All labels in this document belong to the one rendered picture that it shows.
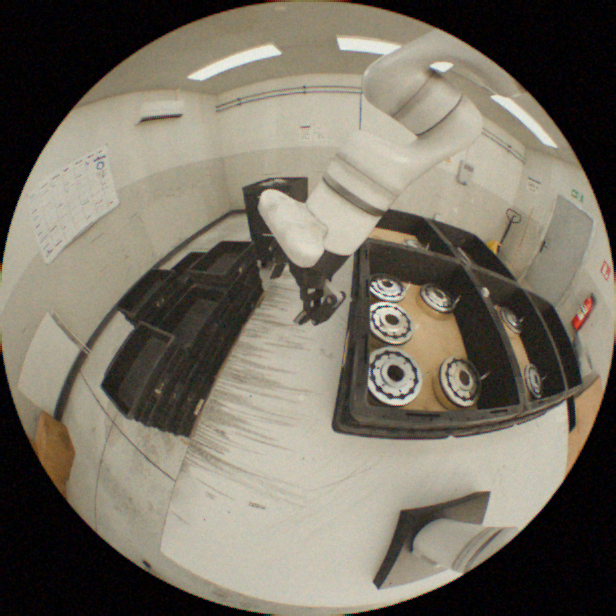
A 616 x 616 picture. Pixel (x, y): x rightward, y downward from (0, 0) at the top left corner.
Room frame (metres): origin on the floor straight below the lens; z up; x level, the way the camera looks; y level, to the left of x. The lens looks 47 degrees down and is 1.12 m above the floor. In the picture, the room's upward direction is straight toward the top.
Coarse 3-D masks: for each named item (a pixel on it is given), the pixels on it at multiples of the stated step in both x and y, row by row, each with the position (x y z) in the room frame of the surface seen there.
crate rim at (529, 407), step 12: (492, 276) 0.30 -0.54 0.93; (480, 288) 0.24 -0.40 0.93; (528, 300) 0.21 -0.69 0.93; (552, 348) 0.03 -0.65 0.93; (516, 360) 0.05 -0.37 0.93; (564, 384) -0.08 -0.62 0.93; (552, 396) -0.07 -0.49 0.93; (564, 396) -0.10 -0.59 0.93; (528, 408) -0.04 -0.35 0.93; (540, 408) -0.07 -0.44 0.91
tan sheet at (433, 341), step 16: (416, 288) 0.34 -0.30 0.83; (416, 304) 0.28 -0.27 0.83; (416, 320) 0.23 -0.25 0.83; (432, 320) 0.23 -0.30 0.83; (448, 320) 0.23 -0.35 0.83; (416, 336) 0.19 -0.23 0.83; (432, 336) 0.18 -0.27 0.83; (448, 336) 0.18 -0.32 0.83; (416, 352) 0.15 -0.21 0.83; (432, 352) 0.14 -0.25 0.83; (448, 352) 0.14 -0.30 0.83; (464, 352) 0.13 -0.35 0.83; (432, 368) 0.11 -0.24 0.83; (416, 400) 0.05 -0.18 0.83; (432, 400) 0.05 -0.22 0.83
